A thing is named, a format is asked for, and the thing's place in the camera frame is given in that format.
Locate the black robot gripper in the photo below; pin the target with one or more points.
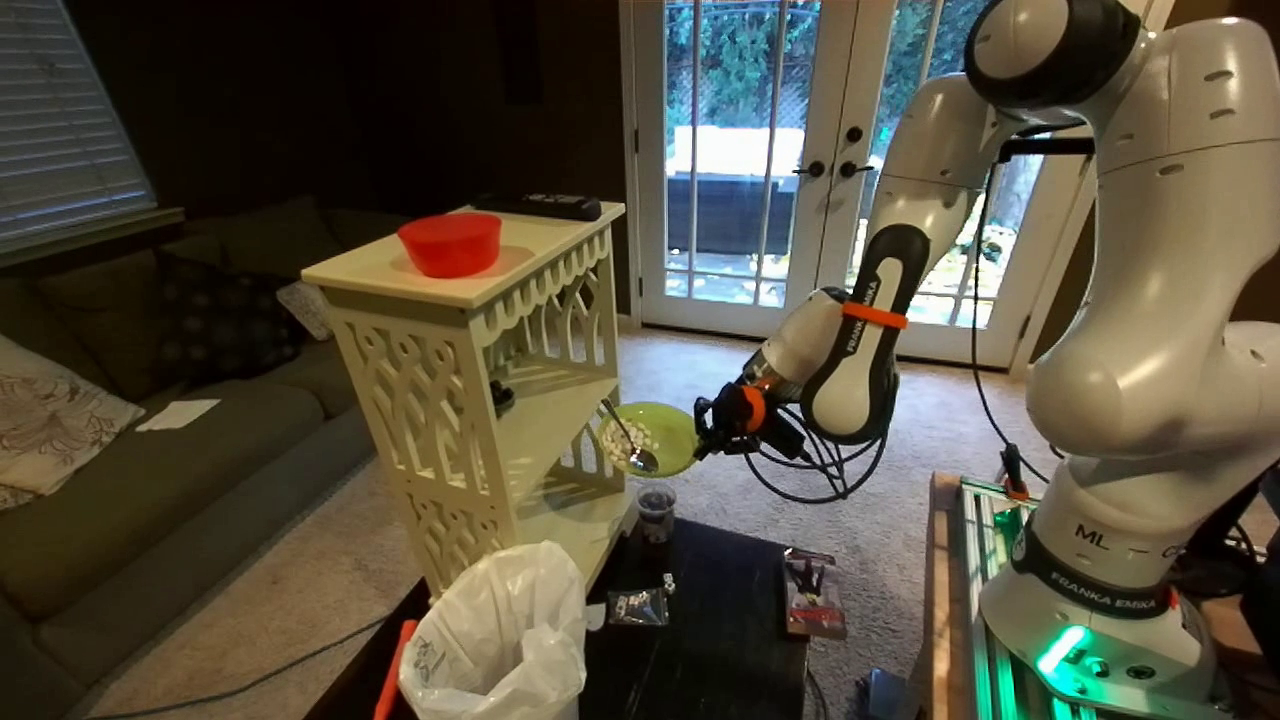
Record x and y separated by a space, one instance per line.
744 416

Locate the yellow green round plate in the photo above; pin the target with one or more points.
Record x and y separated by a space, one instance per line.
664 432

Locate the silver metal spoon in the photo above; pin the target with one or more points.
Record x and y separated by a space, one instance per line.
625 432

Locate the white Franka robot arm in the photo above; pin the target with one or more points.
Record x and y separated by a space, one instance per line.
1162 334

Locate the white lattice wooden shelf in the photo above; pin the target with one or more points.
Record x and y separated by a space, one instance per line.
443 402

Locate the small printed cup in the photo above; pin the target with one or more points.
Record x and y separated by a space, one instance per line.
652 518

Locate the white french door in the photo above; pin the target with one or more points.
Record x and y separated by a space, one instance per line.
720 226
967 282

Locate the clear plastic zip bag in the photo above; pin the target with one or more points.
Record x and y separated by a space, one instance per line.
636 609

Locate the DVD case with dark figure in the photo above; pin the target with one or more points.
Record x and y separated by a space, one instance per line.
813 599

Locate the black remote control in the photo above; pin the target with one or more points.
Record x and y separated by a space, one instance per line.
555 205

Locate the white plastic trash bag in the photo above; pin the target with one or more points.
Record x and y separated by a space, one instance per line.
494 643

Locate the red plastic bowl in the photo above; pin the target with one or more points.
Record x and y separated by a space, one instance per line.
450 247

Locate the small blue object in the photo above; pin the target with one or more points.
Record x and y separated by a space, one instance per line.
884 697

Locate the orange trash bin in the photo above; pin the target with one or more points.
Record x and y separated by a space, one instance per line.
389 681

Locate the dark patterned pillow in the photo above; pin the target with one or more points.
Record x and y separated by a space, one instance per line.
224 323

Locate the white paper note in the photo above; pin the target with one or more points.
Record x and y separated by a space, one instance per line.
177 412

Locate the dark grey couch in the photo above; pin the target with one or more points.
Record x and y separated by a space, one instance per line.
134 506

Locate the light patterned pillow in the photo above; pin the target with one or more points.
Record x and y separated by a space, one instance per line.
52 420

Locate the white window blinds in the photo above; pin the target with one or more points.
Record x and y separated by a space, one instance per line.
67 122

